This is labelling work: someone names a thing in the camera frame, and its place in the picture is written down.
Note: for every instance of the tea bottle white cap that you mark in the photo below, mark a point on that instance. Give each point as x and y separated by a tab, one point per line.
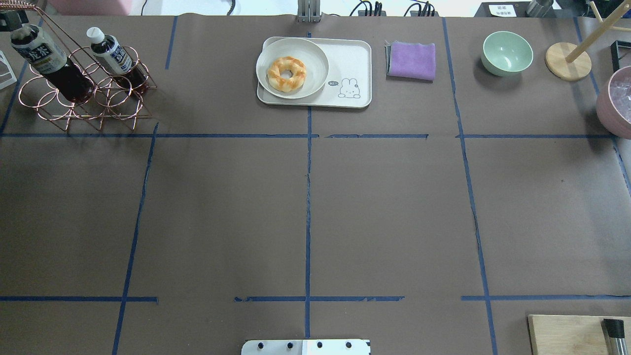
41	51

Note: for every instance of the beige bunny tray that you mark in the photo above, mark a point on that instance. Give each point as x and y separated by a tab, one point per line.
339	72

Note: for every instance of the tea bottle in rack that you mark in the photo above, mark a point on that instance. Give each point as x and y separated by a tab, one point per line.
117	61

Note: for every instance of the glazed donut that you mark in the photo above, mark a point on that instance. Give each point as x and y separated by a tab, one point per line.
287	74

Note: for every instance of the cream round plate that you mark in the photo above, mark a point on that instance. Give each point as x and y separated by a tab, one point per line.
311	54

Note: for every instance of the purple folded cloth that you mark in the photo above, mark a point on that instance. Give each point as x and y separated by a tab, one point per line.
411	60

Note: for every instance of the upper black orange connector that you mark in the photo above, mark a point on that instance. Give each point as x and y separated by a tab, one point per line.
368	8

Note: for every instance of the black orange connector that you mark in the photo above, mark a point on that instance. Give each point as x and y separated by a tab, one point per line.
368	8
421	8

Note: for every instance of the lower black orange connector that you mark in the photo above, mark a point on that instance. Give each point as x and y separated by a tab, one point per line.
421	8

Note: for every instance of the green ceramic bowl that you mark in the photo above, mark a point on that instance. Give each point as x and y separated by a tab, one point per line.
506	54

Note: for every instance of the wooden cup stand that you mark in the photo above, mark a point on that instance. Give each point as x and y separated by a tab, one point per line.
571	62

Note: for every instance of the wooden cutting board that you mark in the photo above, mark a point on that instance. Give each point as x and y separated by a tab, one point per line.
567	335

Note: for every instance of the pink bowl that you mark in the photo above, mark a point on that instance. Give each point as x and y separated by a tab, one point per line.
609	116

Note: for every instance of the clear ice cubes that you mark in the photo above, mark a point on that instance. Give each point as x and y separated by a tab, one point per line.
620	93

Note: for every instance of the aluminium frame post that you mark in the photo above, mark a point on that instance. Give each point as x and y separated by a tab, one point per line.
308	11

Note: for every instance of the white metal base plate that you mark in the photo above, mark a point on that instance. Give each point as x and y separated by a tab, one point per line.
307	347

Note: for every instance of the copper wire bottle rack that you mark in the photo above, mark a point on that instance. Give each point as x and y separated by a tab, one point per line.
43	101

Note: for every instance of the steel black-handled tool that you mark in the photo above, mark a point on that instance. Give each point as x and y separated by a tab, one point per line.
614	330

